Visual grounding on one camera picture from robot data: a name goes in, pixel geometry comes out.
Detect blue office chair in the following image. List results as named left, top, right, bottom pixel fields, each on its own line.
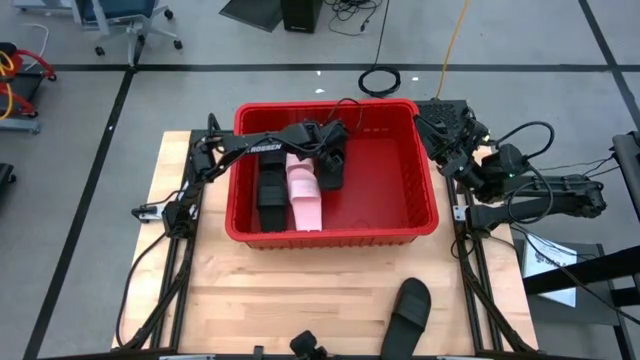
left=74, top=0, right=184, bottom=66

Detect black slide sandal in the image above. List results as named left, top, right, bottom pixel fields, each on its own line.
left=256, top=169, right=290, bottom=233
left=258, top=152, right=287, bottom=176
left=317, top=144, right=346, bottom=191
left=379, top=277, right=432, bottom=360

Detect red hose cart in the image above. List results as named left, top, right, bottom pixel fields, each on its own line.
left=0, top=42, right=57, bottom=134

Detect pink slide sandal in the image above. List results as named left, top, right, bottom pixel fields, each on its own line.
left=285, top=152, right=316, bottom=174
left=288, top=167, right=324, bottom=232

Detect yellow cable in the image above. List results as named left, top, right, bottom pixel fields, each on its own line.
left=434, top=0, right=471, bottom=99

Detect coiled black cable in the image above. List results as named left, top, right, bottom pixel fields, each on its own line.
left=357, top=0, right=402, bottom=99

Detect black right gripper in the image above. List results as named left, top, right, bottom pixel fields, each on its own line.
left=413, top=113, right=496, bottom=190

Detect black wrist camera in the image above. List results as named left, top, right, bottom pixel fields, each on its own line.
left=464, top=115, right=491, bottom=144

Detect black aluminium frame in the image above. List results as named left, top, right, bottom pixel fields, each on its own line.
left=439, top=129, right=536, bottom=354
left=114, top=112, right=236, bottom=351

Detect dark grey floor mat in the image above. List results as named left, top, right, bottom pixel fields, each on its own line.
left=218, top=0, right=284, bottom=33

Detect black furniture piece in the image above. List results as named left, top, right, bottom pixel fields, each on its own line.
left=612, top=132, right=640, bottom=221

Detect black metal stand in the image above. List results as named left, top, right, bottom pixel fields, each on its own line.
left=514, top=239, right=640, bottom=360

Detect white paper sheet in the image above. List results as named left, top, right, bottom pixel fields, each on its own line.
left=522, top=232, right=579, bottom=309

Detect black computer tower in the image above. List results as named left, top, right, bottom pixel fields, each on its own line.
left=279, top=0, right=324, bottom=34

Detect red plastic bin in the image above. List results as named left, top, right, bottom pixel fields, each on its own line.
left=224, top=98, right=440, bottom=250

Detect tangled black cables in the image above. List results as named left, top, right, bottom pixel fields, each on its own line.
left=323, top=0, right=385, bottom=37

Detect small black camera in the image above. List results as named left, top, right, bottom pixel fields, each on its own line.
left=289, top=329, right=331, bottom=360

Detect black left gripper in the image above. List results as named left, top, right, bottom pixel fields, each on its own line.
left=294, top=121, right=350, bottom=172

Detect white furniture base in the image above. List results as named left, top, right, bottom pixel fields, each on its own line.
left=12, top=0, right=76, bottom=14

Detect small silver clamp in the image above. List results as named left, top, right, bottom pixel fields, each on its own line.
left=132, top=203, right=164, bottom=224

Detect long black cable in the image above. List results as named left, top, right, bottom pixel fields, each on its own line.
left=115, top=232, right=169, bottom=349

